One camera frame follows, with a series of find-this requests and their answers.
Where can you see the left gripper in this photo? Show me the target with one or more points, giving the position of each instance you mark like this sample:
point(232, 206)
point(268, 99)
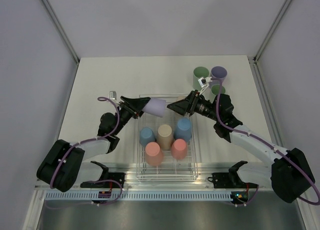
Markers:
point(138, 104)

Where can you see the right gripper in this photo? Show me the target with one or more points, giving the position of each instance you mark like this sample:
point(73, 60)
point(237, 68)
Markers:
point(188, 104)

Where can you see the purple cup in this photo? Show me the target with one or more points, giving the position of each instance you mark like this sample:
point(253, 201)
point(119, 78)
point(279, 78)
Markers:
point(218, 74)
point(155, 107)

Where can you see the blue cup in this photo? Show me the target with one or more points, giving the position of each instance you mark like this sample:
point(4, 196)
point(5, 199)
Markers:
point(183, 130)
point(146, 135)

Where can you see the beige cup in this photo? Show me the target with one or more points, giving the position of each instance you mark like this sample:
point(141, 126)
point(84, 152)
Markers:
point(165, 137)
point(179, 98)

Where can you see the green cup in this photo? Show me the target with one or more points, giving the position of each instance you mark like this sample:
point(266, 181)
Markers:
point(215, 90)
point(199, 72)

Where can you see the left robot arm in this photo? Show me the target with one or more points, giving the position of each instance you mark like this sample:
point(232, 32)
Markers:
point(62, 164)

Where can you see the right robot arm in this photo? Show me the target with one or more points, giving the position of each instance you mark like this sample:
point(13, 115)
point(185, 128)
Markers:
point(287, 172)

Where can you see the right pink cup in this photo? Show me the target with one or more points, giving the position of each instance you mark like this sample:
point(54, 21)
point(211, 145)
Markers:
point(179, 149)

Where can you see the pink cup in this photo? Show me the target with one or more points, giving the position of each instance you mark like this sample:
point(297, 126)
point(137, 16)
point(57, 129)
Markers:
point(179, 149)
point(153, 154)

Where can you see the left pink cup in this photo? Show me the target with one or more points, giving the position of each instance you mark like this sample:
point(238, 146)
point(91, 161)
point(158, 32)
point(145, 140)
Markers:
point(153, 154)

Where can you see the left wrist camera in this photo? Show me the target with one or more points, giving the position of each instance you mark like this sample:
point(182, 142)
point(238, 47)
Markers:
point(113, 95)

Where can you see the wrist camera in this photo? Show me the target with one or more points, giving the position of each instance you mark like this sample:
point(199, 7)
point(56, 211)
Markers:
point(113, 95)
point(204, 84)

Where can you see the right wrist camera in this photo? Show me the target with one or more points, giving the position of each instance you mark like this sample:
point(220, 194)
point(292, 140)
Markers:
point(204, 84)

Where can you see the white wire dish rack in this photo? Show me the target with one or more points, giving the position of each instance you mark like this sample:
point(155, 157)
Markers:
point(170, 169)

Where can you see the aluminium rail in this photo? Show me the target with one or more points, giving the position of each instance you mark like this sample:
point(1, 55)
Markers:
point(95, 174)

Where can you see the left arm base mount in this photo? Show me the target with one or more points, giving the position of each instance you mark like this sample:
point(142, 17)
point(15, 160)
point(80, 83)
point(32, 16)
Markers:
point(113, 180)

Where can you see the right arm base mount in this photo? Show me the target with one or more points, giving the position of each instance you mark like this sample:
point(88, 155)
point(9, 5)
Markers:
point(224, 180)

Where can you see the slotted cable duct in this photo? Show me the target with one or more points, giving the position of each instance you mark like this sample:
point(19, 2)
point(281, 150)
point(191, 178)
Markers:
point(142, 195)

